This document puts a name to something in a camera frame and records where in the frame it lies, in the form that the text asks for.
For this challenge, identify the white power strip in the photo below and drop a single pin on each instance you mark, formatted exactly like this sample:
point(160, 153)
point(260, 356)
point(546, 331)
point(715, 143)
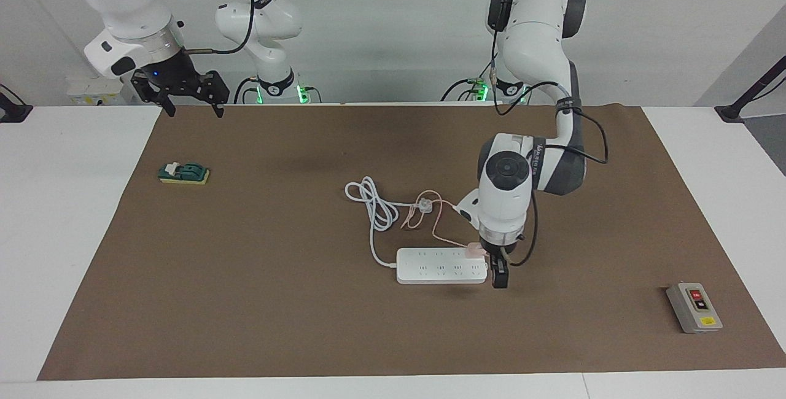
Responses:
point(439, 270)

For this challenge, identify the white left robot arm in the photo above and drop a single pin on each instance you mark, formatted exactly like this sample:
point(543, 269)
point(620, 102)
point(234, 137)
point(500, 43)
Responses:
point(506, 196)

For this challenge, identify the white background box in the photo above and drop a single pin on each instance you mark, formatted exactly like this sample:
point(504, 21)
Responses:
point(92, 93)

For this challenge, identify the brown table mat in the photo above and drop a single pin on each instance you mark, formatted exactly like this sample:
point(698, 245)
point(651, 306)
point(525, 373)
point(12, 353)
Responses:
point(245, 325)

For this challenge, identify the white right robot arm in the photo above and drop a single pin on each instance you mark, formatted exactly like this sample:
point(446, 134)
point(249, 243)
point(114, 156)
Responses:
point(123, 0)

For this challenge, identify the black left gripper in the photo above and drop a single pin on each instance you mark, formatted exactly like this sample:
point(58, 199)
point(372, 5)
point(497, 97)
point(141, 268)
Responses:
point(498, 250)

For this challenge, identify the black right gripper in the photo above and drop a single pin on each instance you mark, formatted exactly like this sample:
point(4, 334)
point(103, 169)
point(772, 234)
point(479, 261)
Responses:
point(175, 77)

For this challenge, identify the pink charger plug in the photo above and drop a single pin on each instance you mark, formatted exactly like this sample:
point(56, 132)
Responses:
point(475, 250)

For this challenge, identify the grey on-off switch box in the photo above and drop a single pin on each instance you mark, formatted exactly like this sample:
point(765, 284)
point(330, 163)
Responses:
point(695, 308)

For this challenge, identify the green knife switch block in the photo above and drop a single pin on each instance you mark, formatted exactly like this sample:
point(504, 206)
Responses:
point(184, 173)

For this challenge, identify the black camera stand clamp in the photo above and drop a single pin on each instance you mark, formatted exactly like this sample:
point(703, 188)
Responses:
point(731, 113)

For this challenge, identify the black table clamp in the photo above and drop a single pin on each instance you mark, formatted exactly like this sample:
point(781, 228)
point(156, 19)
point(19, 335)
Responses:
point(13, 113)

